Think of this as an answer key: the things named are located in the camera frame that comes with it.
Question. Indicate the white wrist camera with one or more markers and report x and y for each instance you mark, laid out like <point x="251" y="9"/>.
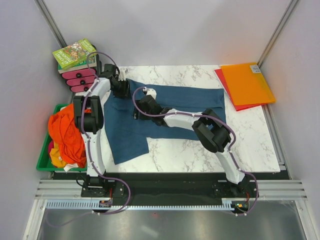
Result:
<point x="149" y="92"/>
<point x="123" y="73"/>

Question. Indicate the red plastic folder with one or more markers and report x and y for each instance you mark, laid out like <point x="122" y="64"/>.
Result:
<point x="222" y="80"/>

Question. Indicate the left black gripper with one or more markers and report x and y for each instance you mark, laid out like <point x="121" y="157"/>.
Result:
<point x="126" y="92"/>

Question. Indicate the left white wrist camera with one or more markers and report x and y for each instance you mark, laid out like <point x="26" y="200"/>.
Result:
<point x="123" y="73"/>

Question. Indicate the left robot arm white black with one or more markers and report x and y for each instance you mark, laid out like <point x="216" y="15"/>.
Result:
<point x="89" y="114"/>

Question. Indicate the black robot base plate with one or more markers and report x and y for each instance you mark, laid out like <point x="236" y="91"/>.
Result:
<point x="164" y="188"/>

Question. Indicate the orange shirt in bin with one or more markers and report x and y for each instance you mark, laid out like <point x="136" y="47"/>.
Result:
<point x="67" y="137"/>

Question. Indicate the yellow shirt in bin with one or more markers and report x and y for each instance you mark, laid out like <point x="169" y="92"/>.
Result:
<point x="56" y="158"/>

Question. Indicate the green plastic bin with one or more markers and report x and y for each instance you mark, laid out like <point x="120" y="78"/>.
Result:
<point x="44" y="163"/>

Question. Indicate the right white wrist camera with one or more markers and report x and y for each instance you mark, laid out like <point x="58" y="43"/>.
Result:
<point x="149" y="92"/>

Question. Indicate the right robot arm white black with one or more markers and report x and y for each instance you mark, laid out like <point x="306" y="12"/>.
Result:
<point x="211" y="131"/>

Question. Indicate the light green book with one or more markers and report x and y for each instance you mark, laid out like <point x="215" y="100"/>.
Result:
<point x="74" y="54"/>

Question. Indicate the blue polo shirt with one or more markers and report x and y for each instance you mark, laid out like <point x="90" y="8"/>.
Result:
<point x="127" y="136"/>

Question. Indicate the grey slotted cable duct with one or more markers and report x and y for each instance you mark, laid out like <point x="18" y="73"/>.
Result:
<point x="96" y="204"/>

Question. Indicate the black pink drawer organizer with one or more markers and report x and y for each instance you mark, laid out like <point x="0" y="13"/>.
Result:
<point x="81" y="80"/>

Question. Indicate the dark green book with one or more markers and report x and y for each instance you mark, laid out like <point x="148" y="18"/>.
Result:
<point x="92" y="63"/>

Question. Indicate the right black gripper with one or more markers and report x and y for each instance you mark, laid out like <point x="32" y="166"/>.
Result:
<point x="139" y="105"/>

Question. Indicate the orange plastic folder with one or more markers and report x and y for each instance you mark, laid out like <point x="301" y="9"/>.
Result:
<point x="247" y="85"/>

